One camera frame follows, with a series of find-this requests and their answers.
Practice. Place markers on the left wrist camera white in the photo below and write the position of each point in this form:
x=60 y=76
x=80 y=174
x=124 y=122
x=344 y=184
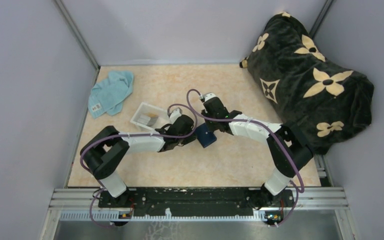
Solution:
x=175 y=114

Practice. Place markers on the navy blue card holder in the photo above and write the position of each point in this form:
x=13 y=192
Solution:
x=204 y=135

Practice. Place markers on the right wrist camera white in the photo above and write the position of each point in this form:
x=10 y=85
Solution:
x=207 y=96

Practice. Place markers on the black floral blanket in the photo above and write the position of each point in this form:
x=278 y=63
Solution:
x=329 y=103

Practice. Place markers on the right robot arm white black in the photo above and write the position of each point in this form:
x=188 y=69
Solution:
x=289 y=148

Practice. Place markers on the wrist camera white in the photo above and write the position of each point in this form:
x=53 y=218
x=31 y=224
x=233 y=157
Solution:
x=175 y=114
x=207 y=96

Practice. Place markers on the aluminium frame rail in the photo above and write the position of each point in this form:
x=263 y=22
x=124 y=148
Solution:
x=81 y=204

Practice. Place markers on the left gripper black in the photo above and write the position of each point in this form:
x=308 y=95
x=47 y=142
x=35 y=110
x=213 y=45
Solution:
x=187 y=140

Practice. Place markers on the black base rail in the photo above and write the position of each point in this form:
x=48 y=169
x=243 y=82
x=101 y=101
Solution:
x=196 y=202

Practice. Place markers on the white plastic card tray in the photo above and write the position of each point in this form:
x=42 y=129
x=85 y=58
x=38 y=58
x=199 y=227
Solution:
x=149 y=108

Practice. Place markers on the stack of grey cards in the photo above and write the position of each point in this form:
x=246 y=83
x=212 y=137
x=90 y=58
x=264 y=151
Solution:
x=148 y=119

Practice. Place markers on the light blue towel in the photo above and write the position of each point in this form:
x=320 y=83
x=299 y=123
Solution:
x=108 y=95

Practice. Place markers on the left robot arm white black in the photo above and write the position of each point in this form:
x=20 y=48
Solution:
x=102 y=155

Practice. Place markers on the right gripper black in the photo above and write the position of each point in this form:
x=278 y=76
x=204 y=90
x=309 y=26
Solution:
x=205 y=112

